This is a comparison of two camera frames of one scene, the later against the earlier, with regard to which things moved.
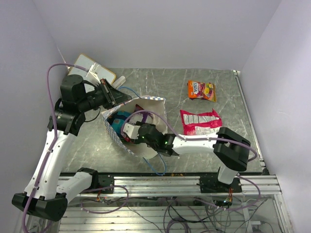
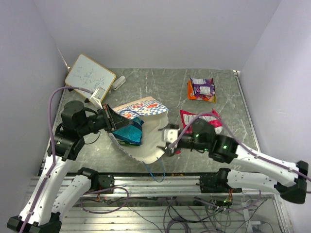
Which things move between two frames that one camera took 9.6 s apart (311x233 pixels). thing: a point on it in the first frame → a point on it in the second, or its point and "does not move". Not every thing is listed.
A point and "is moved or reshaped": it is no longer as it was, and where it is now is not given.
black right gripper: [138, 139] → [170, 152]
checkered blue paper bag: [149, 109] is moved or reshaped
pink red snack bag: [205, 124] does not move
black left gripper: [112, 96] → [112, 120]
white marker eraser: [119, 82] does not move
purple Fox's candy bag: [145, 114] → [203, 87]
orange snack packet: [201, 90] does not move
